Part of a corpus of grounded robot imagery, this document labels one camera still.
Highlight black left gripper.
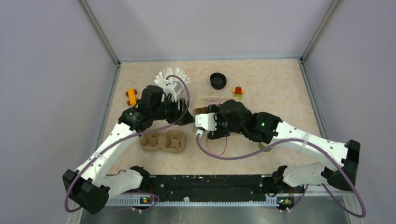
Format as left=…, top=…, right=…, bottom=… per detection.
left=151, top=96, right=195, bottom=126

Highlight beige pink cake bag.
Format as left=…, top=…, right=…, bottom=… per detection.
left=193, top=95, right=243, bottom=157

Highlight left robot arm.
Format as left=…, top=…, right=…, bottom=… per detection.
left=62, top=85, right=194, bottom=214

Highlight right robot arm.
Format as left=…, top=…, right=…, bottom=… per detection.
left=196, top=99, right=361, bottom=192

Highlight red green toy car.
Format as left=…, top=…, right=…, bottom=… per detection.
left=232, top=86, right=244, bottom=99

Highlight brown cardboard cup carrier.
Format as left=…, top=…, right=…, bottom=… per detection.
left=139, top=130, right=186, bottom=154

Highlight white wrapped straws bundle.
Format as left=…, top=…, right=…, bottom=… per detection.
left=154, top=67, right=191, bottom=92

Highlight orange red toy car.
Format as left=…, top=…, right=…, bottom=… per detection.
left=125, top=88, right=138, bottom=106

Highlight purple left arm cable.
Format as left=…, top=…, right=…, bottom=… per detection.
left=64, top=75, right=190, bottom=213

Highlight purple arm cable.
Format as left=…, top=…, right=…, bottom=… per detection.
left=64, top=75, right=190, bottom=213
left=196, top=130, right=367, bottom=218

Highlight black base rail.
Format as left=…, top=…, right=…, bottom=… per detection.
left=136, top=175, right=305, bottom=203

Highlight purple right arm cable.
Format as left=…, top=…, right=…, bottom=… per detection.
left=196, top=130, right=367, bottom=218

